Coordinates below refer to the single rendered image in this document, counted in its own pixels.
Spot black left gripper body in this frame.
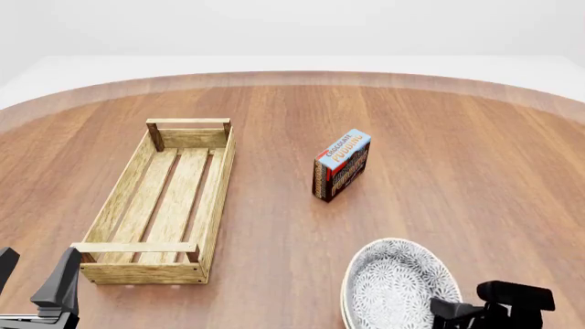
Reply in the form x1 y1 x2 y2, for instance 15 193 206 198
0 310 81 329

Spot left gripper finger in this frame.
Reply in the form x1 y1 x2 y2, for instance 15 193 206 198
30 247 84 318
0 246 22 293

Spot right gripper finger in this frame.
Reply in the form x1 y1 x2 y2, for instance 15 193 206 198
430 296 485 329

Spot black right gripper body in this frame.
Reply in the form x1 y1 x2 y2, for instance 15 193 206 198
461 301 546 329

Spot white grey patterned bowl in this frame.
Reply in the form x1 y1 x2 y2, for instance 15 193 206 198
340 237 463 329

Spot wooden slat tray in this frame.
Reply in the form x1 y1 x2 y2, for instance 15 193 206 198
69 118 237 285

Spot chocolate pudding box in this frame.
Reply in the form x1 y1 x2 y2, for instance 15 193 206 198
312 128 372 203

